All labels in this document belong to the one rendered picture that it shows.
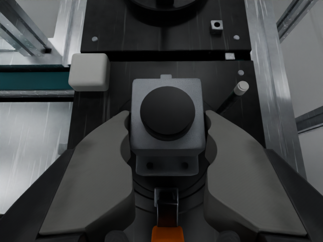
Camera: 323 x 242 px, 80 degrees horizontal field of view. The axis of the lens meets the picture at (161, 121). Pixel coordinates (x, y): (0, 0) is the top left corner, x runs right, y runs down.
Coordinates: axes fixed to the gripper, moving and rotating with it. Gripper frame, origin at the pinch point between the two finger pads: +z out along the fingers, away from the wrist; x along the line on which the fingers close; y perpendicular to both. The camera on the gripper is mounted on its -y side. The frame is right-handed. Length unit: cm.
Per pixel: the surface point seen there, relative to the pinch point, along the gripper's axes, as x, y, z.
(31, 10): -29.4, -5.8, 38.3
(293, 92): 24.3, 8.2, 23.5
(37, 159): -18.8, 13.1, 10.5
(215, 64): 6.7, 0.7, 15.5
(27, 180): -19.6, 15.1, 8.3
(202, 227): 3.9, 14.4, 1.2
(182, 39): 2.4, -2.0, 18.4
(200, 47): 4.9, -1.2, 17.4
